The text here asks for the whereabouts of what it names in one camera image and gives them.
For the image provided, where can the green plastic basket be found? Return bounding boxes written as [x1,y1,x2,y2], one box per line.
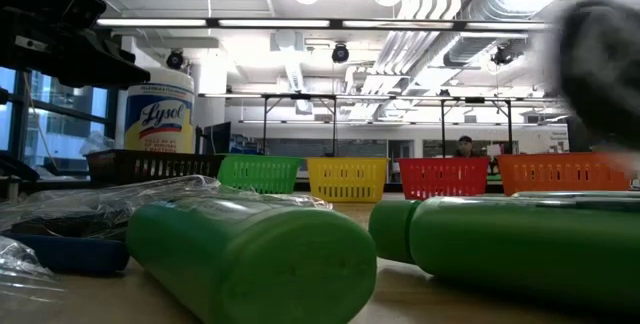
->
[217,153,304,195]

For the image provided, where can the long ceiling light strip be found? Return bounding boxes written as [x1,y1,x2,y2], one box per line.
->
[94,17,551,33]

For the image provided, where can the bagged black hair ties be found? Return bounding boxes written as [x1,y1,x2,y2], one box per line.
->
[0,174,221,239]
[529,0,640,150]

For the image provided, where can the orange plastic basket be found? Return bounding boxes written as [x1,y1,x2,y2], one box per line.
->
[495,151,634,198]

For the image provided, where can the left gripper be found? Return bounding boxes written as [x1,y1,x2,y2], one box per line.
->
[9,0,150,88]

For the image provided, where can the bagged black comb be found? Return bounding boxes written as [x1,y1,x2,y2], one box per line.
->
[209,183,335,211]

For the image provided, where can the black ceiling-mounted camera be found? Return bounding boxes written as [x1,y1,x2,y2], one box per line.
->
[330,42,350,64]
[490,38,526,67]
[165,48,186,70]

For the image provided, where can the pinkish red plastic basket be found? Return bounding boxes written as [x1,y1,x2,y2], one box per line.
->
[397,156,491,201]

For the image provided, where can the yellow plastic basket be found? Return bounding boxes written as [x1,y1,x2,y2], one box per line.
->
[305,156,391,204]

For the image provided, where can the black plastic basket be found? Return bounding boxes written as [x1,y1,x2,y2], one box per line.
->
[84,148,226,185]

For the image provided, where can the black metal frame stand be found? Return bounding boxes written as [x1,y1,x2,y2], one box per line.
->
[439,96,515,159]
[259,92,339,158]

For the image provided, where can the clear utensil packets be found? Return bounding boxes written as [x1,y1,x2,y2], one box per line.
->
[0,235,69,315]

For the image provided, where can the Lysol wipes canister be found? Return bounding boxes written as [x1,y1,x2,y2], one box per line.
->
[123,66,196,155]

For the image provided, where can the black computer monitor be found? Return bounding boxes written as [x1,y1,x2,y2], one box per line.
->
[566,116,592,154]
[202,121,233,155]

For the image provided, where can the green travel bottle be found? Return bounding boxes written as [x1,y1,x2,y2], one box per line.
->
[368,194,640,315]
[514,190,640,200]
[124,194,379,324]

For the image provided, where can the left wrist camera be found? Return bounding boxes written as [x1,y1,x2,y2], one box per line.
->
[49,0,107,30]

